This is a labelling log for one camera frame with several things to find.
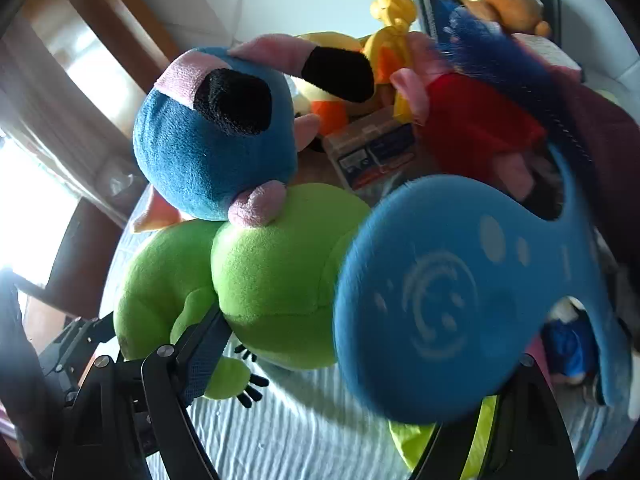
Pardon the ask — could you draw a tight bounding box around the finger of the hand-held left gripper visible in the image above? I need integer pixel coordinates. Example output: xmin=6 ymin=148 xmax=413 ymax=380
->
xmin=37 ymin=310 xmax=118 ymax=366

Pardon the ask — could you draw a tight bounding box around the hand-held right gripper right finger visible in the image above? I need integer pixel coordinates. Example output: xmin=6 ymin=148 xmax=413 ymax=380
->
xmin=407 ymin=352 xmax=581 ymax=480

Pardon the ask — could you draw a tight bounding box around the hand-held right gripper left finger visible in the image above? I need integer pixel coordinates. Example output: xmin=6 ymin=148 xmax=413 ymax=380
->
xmin=52 ymin=305 xmax=236 ymax=480

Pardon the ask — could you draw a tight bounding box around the green frog plush toy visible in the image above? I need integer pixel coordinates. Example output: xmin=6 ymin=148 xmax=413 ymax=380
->
xmin=114 ymin=182 xmax=373 ymax=408

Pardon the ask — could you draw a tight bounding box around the pink pig plush orange dress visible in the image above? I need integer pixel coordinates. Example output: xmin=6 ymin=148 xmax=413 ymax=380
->
xmin=131 ymin=187 xmax=186 ymax=233

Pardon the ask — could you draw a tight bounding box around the blue plastic brush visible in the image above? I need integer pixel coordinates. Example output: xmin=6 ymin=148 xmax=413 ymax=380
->
xmin=332 ymin=142 xmax=633 ymax=426

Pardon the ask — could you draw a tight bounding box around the dark wooden nightstand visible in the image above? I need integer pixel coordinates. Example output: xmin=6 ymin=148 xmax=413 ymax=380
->
xmin=20 ymin=195 xmax=126 ymax=341

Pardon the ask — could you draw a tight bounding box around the blue white plush toy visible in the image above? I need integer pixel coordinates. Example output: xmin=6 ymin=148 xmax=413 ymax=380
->
xmin=537 ymin=295 xmax=608 ymax=391

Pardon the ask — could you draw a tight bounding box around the lime green packet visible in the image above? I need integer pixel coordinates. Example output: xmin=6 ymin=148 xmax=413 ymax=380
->
xmin=387 ymin=395 xmax=501 ymax=480

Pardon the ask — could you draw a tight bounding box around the window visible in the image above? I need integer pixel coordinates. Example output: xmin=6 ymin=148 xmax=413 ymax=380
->
xmin=0 ymin=130 xmax=81 ymax=281

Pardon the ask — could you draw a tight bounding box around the clear plastic bag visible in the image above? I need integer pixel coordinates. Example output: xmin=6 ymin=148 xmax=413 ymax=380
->
xmin=97 ymin=155 xmax=148 ymax=201

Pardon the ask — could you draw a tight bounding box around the white curtain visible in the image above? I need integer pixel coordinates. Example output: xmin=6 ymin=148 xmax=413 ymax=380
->
xmin=0 ymin=35 xmax=151 ymax=231

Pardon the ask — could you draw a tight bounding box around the blue round plush toy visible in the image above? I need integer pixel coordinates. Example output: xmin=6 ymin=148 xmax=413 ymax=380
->
xmin=132 ymin=32 xmax=376 ymax=226

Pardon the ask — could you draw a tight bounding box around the clear box blue label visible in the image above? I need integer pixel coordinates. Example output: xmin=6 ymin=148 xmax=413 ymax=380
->
xmin=322 ymin=107 xmax=418 ymax=193

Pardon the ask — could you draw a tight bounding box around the yellow duck plush toy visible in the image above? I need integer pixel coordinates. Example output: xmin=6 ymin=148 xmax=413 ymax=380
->
xmin=290 ymin=32 xmax=381 ymax=153

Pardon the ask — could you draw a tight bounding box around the maroon cloth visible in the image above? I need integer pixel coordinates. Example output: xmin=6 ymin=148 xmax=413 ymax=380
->
xmin=520 ymin=80 xmax=640 ymax=271

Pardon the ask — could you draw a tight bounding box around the pink pig plush red dress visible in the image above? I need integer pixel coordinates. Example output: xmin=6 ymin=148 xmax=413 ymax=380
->
xmin=390 ymin=32 xmax=548 ymax=201

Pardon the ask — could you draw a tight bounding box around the blue fuzzy plush toy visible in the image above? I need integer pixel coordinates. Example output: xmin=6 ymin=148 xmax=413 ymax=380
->
xmin=432 ymin=5 xmax=596 ymax=161

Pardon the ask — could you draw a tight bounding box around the yellow plastic toy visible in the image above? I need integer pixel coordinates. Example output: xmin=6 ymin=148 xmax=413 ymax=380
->
xmin=362 ymin=0 xmax=421 ymax=123

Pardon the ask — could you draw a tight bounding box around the black gift box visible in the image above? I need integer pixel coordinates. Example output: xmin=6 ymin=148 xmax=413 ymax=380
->
xmin=404 ymin=0 xmax=563 ymax=46

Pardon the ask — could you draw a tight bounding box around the wooden headboard frame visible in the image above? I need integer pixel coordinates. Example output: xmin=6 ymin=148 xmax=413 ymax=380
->
xmin=30 ymin=0 xmax=201 ymax=111

